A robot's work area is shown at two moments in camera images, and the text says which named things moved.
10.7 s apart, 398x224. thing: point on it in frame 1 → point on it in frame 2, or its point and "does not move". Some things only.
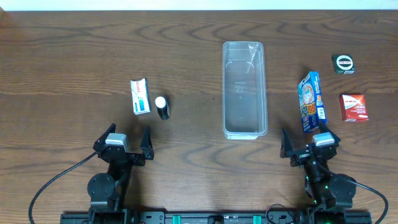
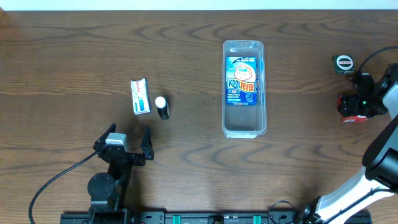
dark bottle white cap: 163,107 does not move
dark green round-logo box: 343,64 does not move
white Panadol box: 140,98 does not move
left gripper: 128,156 does not move
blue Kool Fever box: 311,106 → 241,81
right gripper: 305,157 → 347,106
